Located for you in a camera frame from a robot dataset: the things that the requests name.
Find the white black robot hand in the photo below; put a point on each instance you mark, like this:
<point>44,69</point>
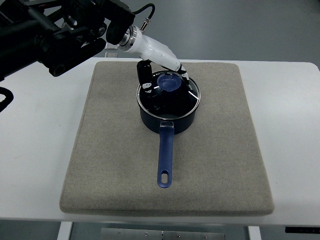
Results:
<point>150,51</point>

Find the glass lid blue knob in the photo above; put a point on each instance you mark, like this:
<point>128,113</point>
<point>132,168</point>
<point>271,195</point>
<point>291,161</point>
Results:
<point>166,95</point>

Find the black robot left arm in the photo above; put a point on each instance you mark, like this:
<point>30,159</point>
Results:
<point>60,34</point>

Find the beige fabric mat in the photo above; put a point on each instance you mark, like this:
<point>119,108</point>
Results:
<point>119,167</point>

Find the white left table leg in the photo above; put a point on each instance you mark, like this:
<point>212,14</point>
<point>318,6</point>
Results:
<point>65,230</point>

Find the white table leg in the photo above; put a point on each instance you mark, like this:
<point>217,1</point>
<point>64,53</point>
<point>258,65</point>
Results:
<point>254,233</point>
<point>65,230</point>

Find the white right table leg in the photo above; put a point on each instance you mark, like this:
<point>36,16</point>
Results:
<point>254,233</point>

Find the black table control panel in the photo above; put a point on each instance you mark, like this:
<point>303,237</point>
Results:
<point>302,230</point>

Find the dark pot blue handle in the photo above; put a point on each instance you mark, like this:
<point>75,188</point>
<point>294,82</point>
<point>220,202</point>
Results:
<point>167,121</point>

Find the grey metal base plate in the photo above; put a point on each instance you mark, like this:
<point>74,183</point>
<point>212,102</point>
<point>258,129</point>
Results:
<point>148,234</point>

